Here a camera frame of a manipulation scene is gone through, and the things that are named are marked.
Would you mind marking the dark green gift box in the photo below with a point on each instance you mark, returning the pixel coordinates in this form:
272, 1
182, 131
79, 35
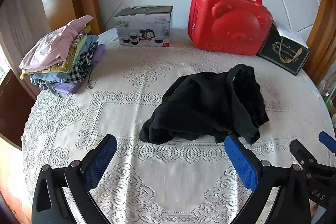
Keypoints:
284, 54

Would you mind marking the dark wooden cabinet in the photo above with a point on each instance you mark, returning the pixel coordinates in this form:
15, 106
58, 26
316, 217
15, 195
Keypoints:
15, 108

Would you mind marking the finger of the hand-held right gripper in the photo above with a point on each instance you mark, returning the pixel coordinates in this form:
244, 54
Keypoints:
328, 141
302, 154

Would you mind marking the white lace tablecloth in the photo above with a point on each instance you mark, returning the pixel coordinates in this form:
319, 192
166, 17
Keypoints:
110, 113

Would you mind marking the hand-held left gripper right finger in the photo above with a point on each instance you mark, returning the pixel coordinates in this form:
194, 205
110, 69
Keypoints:
240, 161

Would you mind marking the tea set cardboard box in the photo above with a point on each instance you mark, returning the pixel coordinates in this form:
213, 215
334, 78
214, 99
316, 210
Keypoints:
143, 28

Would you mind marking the stack of folded clothes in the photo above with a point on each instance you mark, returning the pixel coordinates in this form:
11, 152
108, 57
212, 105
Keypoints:
60, 56

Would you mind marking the red bear-face carry case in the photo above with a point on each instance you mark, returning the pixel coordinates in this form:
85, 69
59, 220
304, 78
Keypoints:
228, 27

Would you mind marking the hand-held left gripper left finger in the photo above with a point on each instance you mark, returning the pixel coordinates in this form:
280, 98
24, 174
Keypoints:
101, 161

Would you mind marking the black garment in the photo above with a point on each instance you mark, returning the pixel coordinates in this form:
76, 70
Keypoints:
204, 105

